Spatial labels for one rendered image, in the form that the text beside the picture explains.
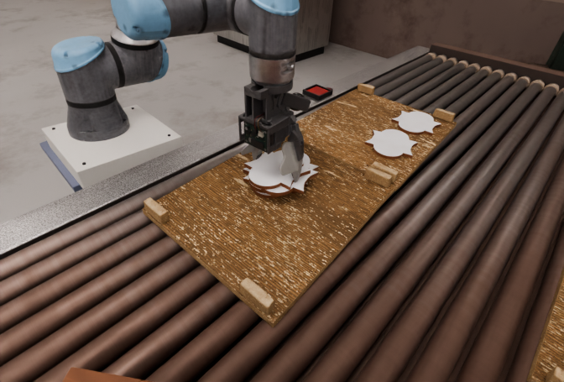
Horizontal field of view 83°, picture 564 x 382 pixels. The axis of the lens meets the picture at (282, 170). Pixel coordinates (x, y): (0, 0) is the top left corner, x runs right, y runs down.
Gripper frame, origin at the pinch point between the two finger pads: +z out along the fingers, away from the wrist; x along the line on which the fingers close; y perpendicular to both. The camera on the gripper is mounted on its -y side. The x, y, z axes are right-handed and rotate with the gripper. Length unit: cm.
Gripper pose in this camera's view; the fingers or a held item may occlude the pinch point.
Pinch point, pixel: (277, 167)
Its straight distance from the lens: 67.8
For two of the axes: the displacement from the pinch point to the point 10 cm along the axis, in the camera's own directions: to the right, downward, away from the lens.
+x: 7.9, 3.9, -4.7
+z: -0.3, 7.9, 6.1
